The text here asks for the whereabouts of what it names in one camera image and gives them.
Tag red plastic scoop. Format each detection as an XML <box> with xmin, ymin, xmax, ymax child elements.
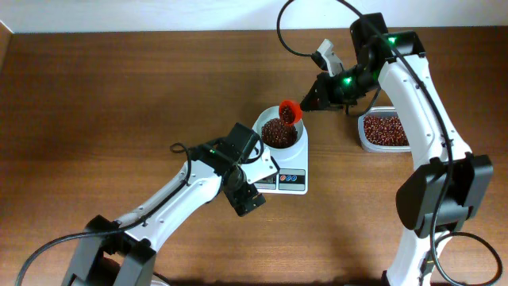
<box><xmin>279</xmin><ymin>100</ymin><xmax>302</xmax><ymax>126</ymax></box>

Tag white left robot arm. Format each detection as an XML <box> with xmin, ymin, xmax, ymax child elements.
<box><xmin>63</xmin><ymin>123</ymin><xmax>279</xmax><ymax>285</ymax></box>

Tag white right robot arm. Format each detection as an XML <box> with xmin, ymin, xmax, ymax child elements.
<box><xmin>300</xmin><ymin>13</ymin><xmax>493</xmax><ymax>285</ymax></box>

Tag white digital kitchen scale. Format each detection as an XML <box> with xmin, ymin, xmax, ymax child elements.
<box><xmin>255</xmin><ymin>121</ymin><xmax>309</xmax><ymax>195</ymax></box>

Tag red beans in bowl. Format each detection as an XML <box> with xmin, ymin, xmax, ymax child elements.
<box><xmin>261</xmin><ymin>118</ymin><xmax>298</xmax><ymax>149</ymax></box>

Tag grey round bowl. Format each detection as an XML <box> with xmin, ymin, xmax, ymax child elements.
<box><xmin>254</xmin><ymin>105</ymin><xmax>303</xmax><ymax>149</ymax></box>

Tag clear plastic food container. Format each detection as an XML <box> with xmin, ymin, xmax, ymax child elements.
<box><xmin>358</xmin><ymin>106</ymin><xmax>410</xmax><ymax>153</ymax></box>

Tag red adzuki beans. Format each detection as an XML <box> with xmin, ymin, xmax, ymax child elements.
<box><xmin>364</xmin><ymin>115</ymin><xmax>409</xmax><ymax>146</ymax></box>

